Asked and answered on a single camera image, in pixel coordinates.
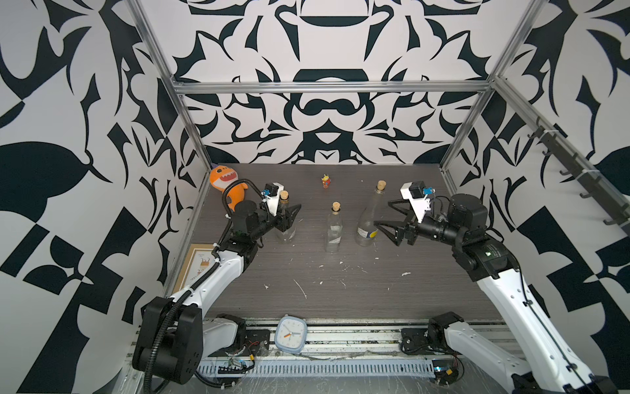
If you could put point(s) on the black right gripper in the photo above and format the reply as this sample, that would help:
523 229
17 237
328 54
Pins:
401 231

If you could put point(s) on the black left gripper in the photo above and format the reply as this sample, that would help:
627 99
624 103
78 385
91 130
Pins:
284 222

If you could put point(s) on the clear glass bottle with cork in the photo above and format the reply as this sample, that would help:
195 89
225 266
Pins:
288 235

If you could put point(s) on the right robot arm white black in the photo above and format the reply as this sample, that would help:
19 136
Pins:
548 365

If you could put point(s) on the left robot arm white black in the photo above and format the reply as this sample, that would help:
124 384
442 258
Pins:
173 338

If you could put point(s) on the tall clear bottle yellow label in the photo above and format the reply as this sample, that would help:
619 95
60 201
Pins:
366 231

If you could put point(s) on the small clear bottle with cork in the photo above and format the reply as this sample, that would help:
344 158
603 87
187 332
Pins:
334 228

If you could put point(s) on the small red yellow toy figure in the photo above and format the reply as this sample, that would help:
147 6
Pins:
326 181

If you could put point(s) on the orange shark plush toy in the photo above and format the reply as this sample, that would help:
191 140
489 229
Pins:
222 177

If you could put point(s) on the light blue alarm clock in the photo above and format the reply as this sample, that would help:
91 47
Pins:
290 335

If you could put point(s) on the green circuit board right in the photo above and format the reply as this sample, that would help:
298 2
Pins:
447 373

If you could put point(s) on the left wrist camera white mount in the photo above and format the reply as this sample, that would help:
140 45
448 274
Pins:
271 197

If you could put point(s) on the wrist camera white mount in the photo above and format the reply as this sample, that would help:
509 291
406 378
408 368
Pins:
418 194
271 197

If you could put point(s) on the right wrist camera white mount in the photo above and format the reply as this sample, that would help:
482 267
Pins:
418 194

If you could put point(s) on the wooden picture frame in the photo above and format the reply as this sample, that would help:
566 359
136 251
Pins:
197 260

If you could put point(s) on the white slotted cable duct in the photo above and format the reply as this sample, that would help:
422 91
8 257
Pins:
303 368

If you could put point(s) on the circuit board with wires left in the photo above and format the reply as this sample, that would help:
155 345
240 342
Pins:
237 366

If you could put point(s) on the black wall hook rack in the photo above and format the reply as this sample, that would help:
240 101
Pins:
594 183

